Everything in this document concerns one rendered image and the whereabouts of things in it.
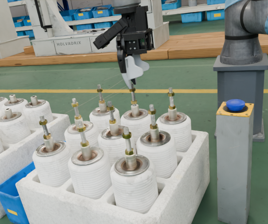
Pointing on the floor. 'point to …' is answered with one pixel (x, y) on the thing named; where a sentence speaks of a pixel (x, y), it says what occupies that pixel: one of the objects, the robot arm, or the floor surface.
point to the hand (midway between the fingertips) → (129, 82)
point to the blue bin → (13, 196)
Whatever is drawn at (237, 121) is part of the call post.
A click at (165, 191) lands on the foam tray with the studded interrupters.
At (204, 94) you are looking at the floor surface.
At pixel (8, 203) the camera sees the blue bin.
